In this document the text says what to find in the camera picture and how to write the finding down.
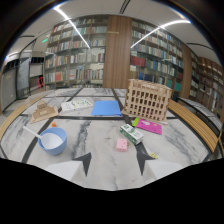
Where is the small wooden building model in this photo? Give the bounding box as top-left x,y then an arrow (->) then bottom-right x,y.
30,100 -> 60,125

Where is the wooden bench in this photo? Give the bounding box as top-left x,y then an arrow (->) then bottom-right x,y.
167,99 -> 219,154
0,94 -> 46,141

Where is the wooden side bookshelf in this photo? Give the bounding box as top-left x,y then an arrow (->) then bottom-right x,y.
188,50 -> 224,116

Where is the blue bowl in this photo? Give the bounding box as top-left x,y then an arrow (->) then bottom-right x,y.
37,126 -> 68,156

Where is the large wooden lattice building model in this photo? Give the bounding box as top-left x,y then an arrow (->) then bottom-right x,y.
121,78 -> 173,126

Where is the pink book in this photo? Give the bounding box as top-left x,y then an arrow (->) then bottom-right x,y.
131,117 -> 163,136

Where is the green and white carton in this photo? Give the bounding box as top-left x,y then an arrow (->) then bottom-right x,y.
119,123 -> 145,146

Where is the pink square block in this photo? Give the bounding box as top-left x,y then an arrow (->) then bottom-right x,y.
115,138 -> 129,152

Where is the wooden wall column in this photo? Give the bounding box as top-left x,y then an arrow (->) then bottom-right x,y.
102,14 -> 133,89

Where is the tall library bookshelf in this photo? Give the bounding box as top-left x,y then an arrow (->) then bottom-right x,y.
129,18 -> 185,101
43,14 -> 109,90

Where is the white spoon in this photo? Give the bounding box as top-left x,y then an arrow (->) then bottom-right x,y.
22,125 -> 44,141

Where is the white illustrated booklet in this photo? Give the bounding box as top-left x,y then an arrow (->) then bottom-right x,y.
60,98 -> 94,113

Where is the blue folder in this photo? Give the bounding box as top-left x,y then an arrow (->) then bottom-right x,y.
90,100 -> 123,117

